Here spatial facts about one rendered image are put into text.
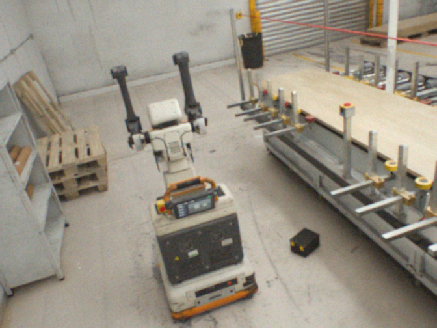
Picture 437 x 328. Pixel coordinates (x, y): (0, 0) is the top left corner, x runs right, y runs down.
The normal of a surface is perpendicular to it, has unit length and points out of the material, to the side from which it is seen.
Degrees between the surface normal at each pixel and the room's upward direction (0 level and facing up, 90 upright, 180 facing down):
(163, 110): 48
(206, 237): 90
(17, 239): 90
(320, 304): 0
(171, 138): 82
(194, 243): 90
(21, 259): 90
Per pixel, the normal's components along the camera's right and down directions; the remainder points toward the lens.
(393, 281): -0.15, -0.88
